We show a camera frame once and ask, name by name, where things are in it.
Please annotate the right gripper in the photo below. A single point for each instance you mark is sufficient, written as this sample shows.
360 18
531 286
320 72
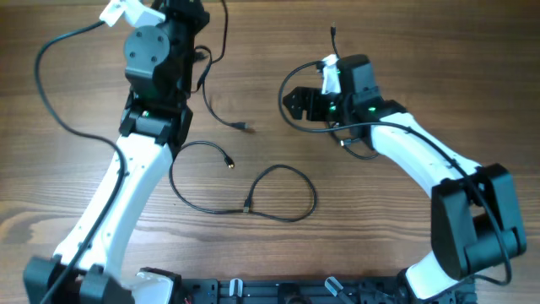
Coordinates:
314 96

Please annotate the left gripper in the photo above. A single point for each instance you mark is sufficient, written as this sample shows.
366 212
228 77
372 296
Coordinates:
188 11

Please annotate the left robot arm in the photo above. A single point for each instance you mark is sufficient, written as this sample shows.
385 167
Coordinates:
86 266

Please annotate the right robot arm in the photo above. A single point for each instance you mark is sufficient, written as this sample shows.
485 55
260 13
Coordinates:
475 218

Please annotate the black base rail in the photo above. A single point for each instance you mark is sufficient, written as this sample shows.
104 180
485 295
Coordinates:
367 290

